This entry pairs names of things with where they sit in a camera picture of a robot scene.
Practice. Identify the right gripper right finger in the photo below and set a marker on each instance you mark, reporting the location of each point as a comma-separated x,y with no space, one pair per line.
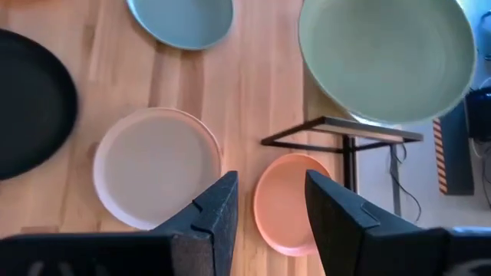
345,237

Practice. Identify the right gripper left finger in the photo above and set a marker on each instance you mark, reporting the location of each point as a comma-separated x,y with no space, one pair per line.
207,230

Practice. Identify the peach orange plate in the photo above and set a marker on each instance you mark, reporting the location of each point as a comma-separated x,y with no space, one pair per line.
280,207

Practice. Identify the beige white plate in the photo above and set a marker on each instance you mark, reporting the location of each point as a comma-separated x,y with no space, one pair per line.
153,165

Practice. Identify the blue-green plate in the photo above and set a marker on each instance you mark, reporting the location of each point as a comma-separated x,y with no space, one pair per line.
184,19

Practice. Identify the large black plate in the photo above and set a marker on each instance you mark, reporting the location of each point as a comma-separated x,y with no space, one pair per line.
30,107

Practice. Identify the wooden shelf with black legs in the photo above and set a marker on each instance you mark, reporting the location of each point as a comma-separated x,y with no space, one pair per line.
368,132

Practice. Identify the hazard striped floor strip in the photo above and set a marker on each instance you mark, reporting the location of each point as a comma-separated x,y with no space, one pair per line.
440,153

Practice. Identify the dark blue floor mat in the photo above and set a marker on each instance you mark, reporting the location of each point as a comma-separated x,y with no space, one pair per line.
460,153

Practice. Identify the dark equipment box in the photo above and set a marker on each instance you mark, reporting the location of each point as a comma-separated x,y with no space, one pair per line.
479,113

